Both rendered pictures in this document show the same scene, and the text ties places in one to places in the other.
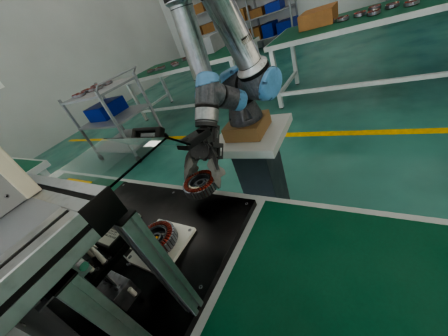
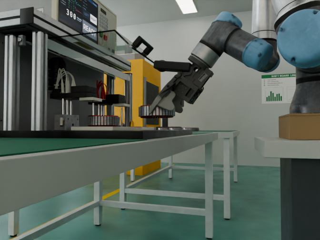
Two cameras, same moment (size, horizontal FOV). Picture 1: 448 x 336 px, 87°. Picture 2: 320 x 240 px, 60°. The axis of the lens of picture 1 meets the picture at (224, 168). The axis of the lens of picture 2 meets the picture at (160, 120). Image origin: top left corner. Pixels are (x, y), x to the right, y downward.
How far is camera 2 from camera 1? 0.89 m
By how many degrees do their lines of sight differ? 72
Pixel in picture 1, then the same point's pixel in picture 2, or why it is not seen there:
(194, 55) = (254, 6)
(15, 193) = not seen: hidden behind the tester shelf
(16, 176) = (53, 15)
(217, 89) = (219, 28)
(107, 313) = (10, 64)
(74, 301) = (6, 43)
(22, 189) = not seen: hidden behind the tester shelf
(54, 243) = (10, 13)
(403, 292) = not seen: outside the picture
